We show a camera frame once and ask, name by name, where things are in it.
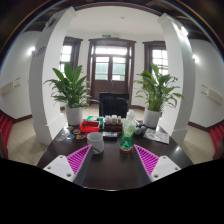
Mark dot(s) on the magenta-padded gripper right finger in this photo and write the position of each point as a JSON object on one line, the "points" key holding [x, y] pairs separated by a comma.
{"points": [[153, 163]]}

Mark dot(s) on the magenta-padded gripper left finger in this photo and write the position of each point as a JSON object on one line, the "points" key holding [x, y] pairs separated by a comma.
{"points": [[71, 163]]}

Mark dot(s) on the clear green-labelled drink bottle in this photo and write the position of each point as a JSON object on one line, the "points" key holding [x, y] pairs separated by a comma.
{"points": [[128, 133]]}

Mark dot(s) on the printed paper leaflet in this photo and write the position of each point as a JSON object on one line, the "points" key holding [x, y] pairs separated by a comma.
{"points": [[156, 136]]}

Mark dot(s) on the round grey sticker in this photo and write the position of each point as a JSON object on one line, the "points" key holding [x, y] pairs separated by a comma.
{"points": [[60, 138]]}

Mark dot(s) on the flat round red coaster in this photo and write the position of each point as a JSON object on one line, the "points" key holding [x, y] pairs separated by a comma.
{"points": [[126, 151]]}

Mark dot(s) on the round orange sticker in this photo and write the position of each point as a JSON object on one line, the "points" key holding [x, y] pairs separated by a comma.
{"points": [[76, 131]]}

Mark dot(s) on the white cup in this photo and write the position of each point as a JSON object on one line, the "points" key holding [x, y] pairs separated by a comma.
{"points": [[96, 141]]}

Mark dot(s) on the grey headphones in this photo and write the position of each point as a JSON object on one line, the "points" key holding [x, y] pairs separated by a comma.
{"points": [[140, 130]]}

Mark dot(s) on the red plastic basket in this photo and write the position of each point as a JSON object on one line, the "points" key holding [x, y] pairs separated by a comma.
{"points": [[89, 127]]}

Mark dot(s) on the black flat box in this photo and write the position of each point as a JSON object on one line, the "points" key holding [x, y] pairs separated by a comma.
{"points": [[110, 135]]}

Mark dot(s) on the dark tray of small cups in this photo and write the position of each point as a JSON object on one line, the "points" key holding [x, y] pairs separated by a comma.
{"points": [[113, 123]]}

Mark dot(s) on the black chair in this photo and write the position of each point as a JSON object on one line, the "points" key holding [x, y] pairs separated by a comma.
{"points": [[114, 105]]}

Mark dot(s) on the red staircase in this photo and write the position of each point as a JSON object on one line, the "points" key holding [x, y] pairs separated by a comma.
{"points": [[5, 128], [218, 135]]}

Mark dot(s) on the potted leafy plant white pot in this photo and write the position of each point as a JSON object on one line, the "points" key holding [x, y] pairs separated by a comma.
{"points": [[156, 90], [71, 90]]}

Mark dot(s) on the dark-framed window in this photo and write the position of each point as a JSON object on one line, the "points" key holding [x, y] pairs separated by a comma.
{"points": [[159, 60], [66, 56]]}

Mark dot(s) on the dark wooden double door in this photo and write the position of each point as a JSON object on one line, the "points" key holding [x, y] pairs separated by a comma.
{"points": [[111, 66]]}

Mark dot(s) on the green exit sign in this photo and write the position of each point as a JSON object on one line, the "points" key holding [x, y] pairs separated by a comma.
{"points": [[106, 35]]}

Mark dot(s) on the pillar lamp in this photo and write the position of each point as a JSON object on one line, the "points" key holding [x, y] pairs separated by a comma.
{"points": [[183, 31]]}

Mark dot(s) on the white wall unit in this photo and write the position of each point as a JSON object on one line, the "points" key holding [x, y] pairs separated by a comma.
{"points": [[213, 94], [9, 86]]}

